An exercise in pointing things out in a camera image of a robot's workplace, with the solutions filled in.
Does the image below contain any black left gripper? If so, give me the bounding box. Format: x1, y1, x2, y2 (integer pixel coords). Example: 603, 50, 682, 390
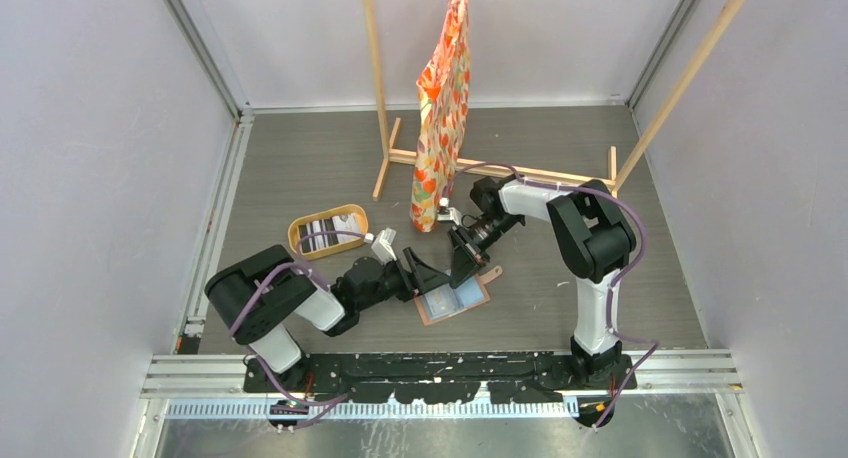
356, 246, 449, 311

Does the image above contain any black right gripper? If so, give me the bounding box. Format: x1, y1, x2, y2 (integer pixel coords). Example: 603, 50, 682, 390
447, 214, 520, 290

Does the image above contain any pink blue card holder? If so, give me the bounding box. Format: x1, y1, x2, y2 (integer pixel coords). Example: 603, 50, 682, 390
414, 265, 503, 326

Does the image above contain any white VIP card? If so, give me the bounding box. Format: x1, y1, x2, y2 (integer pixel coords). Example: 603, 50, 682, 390
332, 214, 363, 234

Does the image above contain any yellow oval card tray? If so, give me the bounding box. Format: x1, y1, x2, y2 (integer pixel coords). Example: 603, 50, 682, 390
288, 204, 369, 260

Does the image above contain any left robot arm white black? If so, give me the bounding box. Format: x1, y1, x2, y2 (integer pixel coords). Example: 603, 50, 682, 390
204, 244, 451, 392

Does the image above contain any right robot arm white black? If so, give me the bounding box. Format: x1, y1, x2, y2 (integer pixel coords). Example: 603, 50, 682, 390
448, 177, 637, 389

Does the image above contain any orange floral fabric bag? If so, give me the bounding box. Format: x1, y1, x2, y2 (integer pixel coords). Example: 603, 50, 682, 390
410, 0, 471, 232

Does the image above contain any wooden hanging rack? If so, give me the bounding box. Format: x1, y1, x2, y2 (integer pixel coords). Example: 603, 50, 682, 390
359, 0, 762, 201

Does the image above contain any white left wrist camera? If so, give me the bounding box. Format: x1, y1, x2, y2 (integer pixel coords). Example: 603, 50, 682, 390
365, 228, 397, 264

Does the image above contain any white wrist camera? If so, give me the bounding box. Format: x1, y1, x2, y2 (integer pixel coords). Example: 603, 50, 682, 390
365, 228, 397, 264
436, 197, 463, 226

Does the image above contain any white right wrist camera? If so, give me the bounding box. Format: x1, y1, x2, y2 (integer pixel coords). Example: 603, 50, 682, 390
436, 197, 463, 226

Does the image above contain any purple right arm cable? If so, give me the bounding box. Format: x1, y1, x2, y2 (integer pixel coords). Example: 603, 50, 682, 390
442, 162, 661, 431

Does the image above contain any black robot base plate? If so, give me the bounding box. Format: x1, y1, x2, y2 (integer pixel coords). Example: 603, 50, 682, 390
243, 351, 632, 405

